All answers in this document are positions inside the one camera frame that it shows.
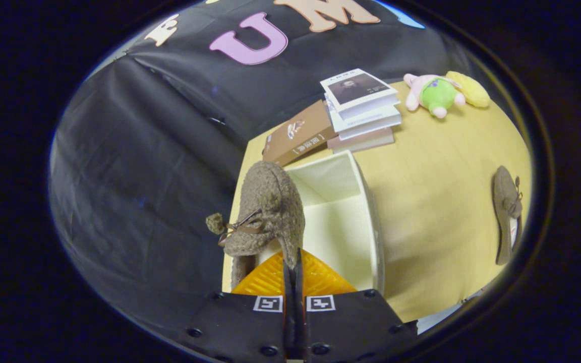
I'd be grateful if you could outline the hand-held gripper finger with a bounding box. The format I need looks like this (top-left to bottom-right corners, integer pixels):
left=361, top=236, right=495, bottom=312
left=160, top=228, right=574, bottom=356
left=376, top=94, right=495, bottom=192
left=295, top=247, right=418, bottom=363
left=177, top=251, right=296, bottom=363

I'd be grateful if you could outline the grey fabric storage box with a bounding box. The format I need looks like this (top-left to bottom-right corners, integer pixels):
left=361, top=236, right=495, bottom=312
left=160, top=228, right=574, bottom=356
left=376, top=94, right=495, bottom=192
left=258, top=150, right=386, bottom=294

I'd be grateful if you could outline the brown fluffy shoe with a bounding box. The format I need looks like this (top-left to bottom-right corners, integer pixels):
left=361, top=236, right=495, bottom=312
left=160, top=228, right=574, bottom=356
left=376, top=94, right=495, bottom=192
left=206, top=160, right=306, bottom=292
left=492, top=165, right=524, bottom=266

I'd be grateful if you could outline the brown book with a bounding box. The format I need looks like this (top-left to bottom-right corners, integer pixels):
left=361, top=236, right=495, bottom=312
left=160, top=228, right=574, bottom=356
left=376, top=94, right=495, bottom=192
left=262, top=99, right=337, bottom=167

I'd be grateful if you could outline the pink book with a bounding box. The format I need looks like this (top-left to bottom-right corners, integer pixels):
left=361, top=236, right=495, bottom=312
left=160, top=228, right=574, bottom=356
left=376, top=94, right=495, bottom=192
left=327, top=127, right=395, bottom=154

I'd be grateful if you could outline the black backdrop cloth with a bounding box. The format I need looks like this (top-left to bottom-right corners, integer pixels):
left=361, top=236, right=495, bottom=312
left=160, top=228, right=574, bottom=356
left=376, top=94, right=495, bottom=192
left=48, top=0, right=473, bottom=343

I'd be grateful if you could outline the plain white book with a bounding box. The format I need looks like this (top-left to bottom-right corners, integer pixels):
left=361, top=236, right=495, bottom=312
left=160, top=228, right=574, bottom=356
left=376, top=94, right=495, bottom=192
left=327, top=98, right=402, bottom=141

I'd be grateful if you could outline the white portrait cover book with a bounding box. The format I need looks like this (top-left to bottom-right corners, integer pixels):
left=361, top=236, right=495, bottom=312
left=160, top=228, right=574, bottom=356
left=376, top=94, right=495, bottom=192
left=320, top=69, right=401, bottom=120

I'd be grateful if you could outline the pink and green plush toy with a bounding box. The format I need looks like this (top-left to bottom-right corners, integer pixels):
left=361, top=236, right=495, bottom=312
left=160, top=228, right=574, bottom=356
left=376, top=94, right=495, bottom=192
left=403, top=74, right=468, bottom=119

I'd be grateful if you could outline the yellow plush cushion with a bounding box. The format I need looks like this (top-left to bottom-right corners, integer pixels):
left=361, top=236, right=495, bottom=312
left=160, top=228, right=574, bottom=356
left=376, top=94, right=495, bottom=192
left=445, top=71, right=491, bottom=109

